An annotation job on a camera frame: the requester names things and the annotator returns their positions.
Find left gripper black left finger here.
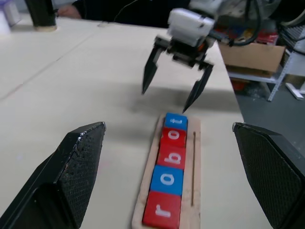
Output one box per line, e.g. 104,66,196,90
0,122,107,229

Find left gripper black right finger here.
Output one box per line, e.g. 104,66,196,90
231,122,305,229

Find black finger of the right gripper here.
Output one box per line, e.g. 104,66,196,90
142,44,165,95
183,63,214,115

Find blue letter t block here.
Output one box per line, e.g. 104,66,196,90
164,112,189,131

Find red letter o block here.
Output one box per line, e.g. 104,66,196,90
160,127,188,148

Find red letter b block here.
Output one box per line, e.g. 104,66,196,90
156,143,186,170

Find wooden letter tray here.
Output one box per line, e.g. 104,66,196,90
131,113,202,229

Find blue letter o block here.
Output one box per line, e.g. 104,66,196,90
149,165,184,197

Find red letter r block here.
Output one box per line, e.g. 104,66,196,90
142,190,183,229

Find person's bare hand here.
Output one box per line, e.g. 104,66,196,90
58,4,81,19

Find red plastic box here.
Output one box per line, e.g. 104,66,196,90
230,80,251,91

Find brown cardboard box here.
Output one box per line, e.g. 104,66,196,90
218,42,286,78

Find white metal shelf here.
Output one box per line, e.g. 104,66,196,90
228,45,305,102

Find red and yellow packages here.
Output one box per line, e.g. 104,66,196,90
214,22,279,46

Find black ribbed panel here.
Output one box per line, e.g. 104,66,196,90
277,22,305,52

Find black cylinder with wooden base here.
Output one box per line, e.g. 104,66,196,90
25,0,58,31

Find translucent plastic container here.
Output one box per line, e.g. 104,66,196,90
0,0,21,34

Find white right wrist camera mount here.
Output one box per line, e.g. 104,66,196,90
166,8,216,47

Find small white connector cable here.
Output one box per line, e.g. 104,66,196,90
97,0,136,28

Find white metal bracket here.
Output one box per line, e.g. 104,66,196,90
285,82,305,100

